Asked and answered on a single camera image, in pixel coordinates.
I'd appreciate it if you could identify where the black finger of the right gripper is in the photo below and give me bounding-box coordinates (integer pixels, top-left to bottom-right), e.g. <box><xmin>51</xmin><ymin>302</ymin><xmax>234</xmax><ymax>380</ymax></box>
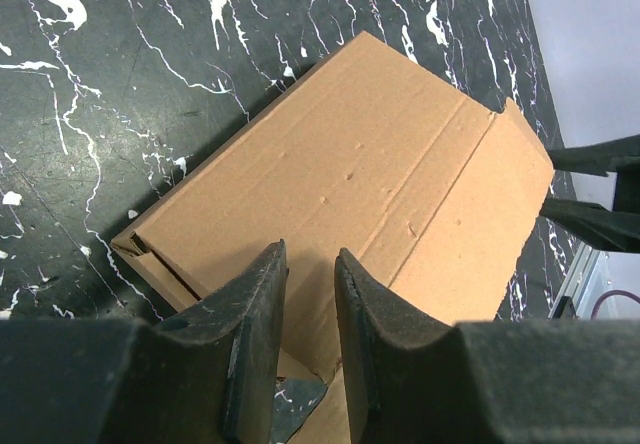
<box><xmin>547</xmin><ymin>135</ymin><xmax>639</xmax><ymax>176</ymax></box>

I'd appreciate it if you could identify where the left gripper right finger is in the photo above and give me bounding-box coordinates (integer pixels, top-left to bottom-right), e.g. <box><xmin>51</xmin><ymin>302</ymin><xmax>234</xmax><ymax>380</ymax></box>
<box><xmin>334</xmin><ymin>249</ymin><xmax>639</xmax><ymax>443</ymax></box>

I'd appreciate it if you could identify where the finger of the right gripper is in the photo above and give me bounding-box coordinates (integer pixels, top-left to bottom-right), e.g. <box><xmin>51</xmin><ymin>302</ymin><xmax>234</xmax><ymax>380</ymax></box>
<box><xmin>540</xmin><ymin>198</ymin><xmax>639</xmax><ymax>253</ymax></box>

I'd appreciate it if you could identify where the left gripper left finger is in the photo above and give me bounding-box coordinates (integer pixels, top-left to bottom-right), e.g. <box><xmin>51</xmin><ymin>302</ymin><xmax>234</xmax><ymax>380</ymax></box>
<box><xmin>1</xmin><ymin>241</ymin><xmax>288</xmax><ymax>443</ymax></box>

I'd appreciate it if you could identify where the brown cardboard box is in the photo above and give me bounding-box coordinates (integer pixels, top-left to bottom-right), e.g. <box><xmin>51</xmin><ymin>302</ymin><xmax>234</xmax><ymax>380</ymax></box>
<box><xmin>111</xmin><ymin>33</ymin><xmax>554</xmax><ymax>443</ymax></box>

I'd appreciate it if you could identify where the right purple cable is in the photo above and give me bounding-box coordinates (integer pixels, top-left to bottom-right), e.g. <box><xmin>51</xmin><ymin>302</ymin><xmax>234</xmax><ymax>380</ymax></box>
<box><xmin>590</xmin><ymin>289</ymin><xmax>640</xmax><ymax>320</ymax></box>

